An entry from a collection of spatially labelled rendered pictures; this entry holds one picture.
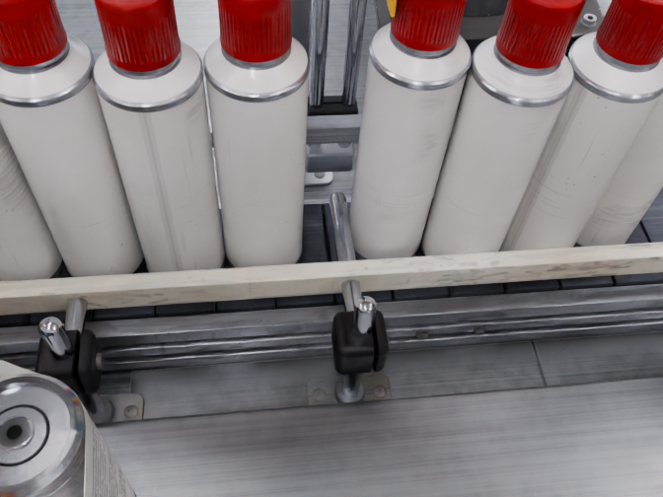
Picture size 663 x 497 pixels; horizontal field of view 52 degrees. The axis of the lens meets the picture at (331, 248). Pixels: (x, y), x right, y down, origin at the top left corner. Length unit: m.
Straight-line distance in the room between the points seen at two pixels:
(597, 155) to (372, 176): 0.12
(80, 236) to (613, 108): 0.30
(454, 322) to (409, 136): 0.16
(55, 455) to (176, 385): 0.27
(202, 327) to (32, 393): 0.23
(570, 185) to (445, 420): 0.15
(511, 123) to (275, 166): 0.12
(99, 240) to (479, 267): 0.23
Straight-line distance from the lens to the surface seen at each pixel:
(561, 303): 0.48
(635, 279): 0.51
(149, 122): 0.34
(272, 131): 0.35
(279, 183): 0.38
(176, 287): 0.42
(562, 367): 0.52
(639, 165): 0.45
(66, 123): 0.36
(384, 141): 0.38
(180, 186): 0.37
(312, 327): 0.45
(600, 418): 0.45
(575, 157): 0.40
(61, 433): 0.22
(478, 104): 0.36
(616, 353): 0.54
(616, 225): 0.49
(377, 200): 0.41
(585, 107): 0.38
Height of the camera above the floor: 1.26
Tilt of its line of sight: 54 degrees down
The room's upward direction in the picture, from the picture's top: 6 degrees clockwise
